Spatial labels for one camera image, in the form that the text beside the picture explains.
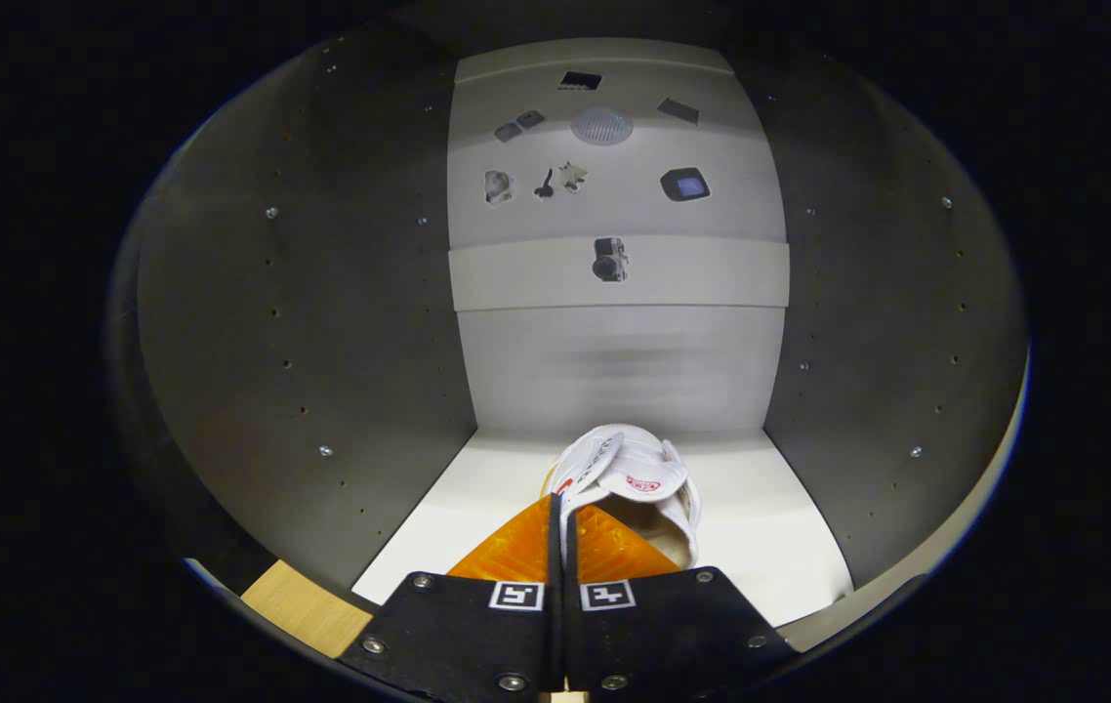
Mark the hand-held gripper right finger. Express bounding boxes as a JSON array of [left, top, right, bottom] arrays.
[[561, 503, 799, 696]]

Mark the white cabinet shelf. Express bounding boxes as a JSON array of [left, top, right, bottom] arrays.
[[350, 428, 854, 628]]

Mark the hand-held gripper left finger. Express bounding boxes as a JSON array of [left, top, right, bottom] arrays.
[[336, 494, 558, 702]]

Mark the dark grey shoe cabinet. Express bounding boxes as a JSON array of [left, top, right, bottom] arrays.
[[106, 20, 1030, 655]]

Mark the white shoe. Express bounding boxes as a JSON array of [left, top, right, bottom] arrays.
[[541, 423, 703, 570]]

